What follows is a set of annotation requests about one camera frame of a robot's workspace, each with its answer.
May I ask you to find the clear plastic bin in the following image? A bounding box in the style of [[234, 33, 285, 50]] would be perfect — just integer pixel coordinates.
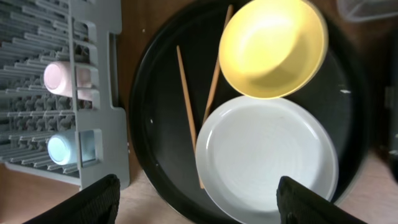
[[336, 0, 397, 22]]

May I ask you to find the round black tray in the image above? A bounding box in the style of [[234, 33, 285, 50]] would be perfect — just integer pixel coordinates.
[[129, 1, 370, 223]]

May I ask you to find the wooden chopstick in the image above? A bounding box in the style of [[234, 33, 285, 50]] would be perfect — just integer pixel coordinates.
[[175, 45, 205, 190], [203, 4, 234, 123]]

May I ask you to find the pink cup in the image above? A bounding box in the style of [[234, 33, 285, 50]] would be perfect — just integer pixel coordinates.
[[44, 61, 91, 98]]

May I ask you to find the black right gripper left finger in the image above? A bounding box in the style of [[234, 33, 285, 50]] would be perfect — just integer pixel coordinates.
[[27, 174, 121, 224]]

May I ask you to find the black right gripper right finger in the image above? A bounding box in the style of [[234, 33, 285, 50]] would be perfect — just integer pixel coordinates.
[[277, 176, 366, 224]]

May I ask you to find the grey plastic dishwasher rack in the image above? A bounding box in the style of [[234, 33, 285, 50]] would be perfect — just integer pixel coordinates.
[[1, 0, 130, 189]]

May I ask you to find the black rectangular waste tray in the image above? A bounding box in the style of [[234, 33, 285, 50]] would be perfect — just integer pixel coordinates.
[[385, 29, 397, 182]]

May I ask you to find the pale green plate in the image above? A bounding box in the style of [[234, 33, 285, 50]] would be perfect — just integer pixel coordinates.
[[195, 96, 339, 223]]

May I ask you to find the yellow bowl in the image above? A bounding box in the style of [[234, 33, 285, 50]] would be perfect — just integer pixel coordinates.
[[218, 0, 328, 99]]

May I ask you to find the blue cup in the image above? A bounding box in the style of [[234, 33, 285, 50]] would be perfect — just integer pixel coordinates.
[[47, 129, 95, 165]]

